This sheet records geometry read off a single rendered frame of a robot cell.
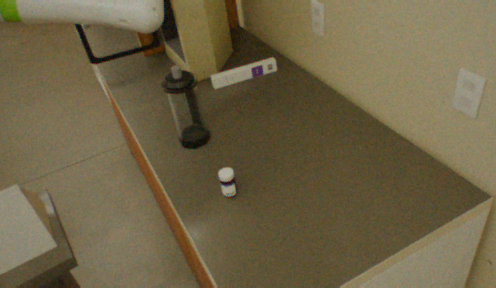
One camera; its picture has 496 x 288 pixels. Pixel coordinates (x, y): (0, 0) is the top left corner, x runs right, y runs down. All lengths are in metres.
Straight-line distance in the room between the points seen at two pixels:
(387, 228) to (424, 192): 0.16
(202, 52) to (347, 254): 0.99
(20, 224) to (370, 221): 0.85
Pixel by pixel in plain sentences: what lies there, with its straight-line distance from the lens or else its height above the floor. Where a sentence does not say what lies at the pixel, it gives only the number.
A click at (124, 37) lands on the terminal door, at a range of 1.93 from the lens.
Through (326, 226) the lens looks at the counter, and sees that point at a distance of 1.09.
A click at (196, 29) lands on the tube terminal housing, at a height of 1.15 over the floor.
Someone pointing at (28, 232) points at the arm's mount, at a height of 1.02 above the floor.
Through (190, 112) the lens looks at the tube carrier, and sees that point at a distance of 1.29.
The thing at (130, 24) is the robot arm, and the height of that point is 1.35.
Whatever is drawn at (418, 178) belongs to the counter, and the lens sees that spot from 1.23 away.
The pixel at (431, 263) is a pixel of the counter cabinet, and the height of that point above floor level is 0.81.
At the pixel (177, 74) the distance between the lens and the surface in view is 1.26.
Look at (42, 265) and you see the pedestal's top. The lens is 1.23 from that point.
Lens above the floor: 1.78
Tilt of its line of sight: 39 degrees down
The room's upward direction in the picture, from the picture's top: 9 degrees counter-clockwise
